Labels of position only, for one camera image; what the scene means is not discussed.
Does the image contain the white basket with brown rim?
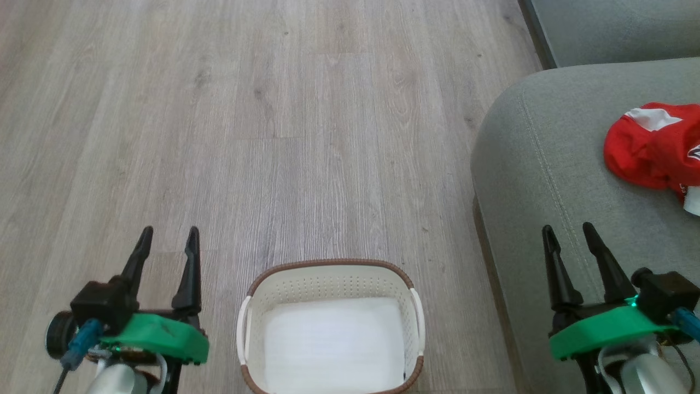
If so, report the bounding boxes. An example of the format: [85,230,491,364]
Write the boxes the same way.
[236,258,427,394]

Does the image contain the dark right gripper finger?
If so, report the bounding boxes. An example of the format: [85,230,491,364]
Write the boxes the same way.
[582,221,638,305]
[541,224,584,314]

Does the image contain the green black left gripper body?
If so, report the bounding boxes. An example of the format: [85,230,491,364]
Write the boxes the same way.
[86,306,211,394]

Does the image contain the red white sports jersey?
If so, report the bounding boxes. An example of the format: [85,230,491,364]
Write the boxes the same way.
[603,102,700,217]

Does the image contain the black cable with blue plug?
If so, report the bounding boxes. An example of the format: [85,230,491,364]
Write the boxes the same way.
[659,307,700,394]
[52,318,105,394]

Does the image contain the grey fabric sofa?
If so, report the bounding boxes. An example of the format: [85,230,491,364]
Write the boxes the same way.
[470,57,700,394]

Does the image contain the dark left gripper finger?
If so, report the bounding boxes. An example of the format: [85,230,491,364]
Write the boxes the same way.
[109,225,154,299]
[171,225,202,316]

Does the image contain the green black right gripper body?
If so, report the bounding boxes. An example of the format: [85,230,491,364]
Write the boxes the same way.
[548,300,680,394]

